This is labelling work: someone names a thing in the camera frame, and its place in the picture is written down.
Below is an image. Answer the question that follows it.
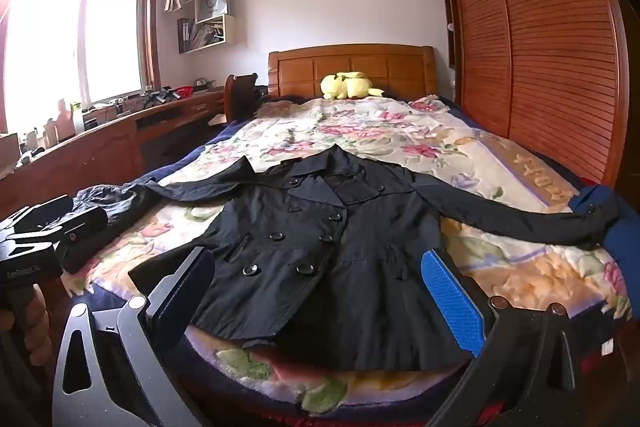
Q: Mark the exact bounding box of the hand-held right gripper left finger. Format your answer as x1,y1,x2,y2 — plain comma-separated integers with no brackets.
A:
52,246,217,427

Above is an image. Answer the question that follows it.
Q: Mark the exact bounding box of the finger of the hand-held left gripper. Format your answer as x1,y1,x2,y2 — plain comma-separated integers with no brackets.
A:
0,195,74,243
62,207,108,274

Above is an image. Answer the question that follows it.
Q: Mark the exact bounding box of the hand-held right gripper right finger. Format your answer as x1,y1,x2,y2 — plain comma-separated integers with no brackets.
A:
421,248,585,427

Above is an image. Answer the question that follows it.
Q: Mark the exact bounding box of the black double-breasted coat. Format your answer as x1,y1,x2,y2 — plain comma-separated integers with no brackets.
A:
127,144,621,370

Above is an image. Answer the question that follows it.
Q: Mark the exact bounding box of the person's left hand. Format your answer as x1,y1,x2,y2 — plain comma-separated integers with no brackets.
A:
20,289,52,360

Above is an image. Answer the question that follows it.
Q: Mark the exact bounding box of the long wooden desk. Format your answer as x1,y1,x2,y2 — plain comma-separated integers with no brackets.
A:
0,87,226,218

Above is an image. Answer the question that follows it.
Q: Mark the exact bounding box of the black desk gadget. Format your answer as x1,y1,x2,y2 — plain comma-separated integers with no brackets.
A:
145,89,181,106

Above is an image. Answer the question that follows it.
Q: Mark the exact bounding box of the blue cloth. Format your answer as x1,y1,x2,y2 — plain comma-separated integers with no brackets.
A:
570,186,640,308

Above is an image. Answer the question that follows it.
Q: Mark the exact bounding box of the floral blanket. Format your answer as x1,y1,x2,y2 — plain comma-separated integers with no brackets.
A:
82,94,628,418

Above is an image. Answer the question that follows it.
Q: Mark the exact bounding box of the window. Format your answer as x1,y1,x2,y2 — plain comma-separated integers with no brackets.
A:
0,0,161,132

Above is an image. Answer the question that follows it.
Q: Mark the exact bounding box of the wooden chair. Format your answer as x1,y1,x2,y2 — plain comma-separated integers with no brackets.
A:
223,73,258,124

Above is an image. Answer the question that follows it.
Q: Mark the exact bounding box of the yellow plush toy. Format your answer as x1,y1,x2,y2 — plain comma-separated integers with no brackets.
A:
320,71,385,101

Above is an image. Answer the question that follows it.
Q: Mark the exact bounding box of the wooden bed headboard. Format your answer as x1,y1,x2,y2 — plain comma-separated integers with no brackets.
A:
267,44,438,100

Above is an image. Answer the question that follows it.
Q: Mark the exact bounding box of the white paper bag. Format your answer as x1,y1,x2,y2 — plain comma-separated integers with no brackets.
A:
195,0,230,24

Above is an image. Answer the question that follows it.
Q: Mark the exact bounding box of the wooden louvered wardrobe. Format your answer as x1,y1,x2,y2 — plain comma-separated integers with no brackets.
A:
431,0,630,188

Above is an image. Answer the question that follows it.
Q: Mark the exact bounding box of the white wall shelf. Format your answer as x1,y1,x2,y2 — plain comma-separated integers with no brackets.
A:
177,0,237,54

